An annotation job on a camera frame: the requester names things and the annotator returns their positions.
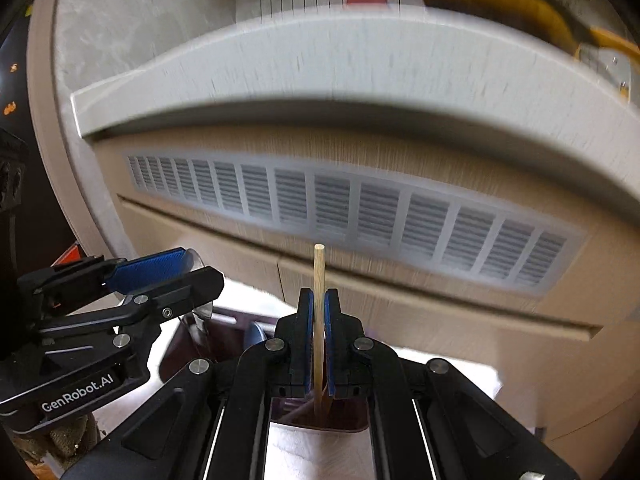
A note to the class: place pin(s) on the dark wok pan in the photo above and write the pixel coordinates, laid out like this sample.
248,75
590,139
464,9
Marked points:
546,20

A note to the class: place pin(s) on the blue plastic spoon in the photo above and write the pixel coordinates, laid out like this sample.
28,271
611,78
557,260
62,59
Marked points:
253,334

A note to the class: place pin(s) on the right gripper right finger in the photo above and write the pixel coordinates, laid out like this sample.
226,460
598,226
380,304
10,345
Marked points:
362,367

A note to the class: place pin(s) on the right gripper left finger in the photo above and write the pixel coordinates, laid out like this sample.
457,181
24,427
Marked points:
242,392

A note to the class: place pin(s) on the purple plastic utensil bin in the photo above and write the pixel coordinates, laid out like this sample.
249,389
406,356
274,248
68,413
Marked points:
221,335

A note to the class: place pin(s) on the grey ventilation grille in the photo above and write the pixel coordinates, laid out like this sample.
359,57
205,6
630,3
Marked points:
436,227

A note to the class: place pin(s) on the dark translucent plastic spoon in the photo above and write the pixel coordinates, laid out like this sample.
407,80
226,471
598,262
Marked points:
203,309

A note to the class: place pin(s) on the white kitchen countertop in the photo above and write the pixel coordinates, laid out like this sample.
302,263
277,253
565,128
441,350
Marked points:
448,77

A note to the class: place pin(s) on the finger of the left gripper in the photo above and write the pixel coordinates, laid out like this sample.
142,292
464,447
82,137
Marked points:
164,301
130,276

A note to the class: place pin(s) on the wooden chopstick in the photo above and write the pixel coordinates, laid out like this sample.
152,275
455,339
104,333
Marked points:
319,291

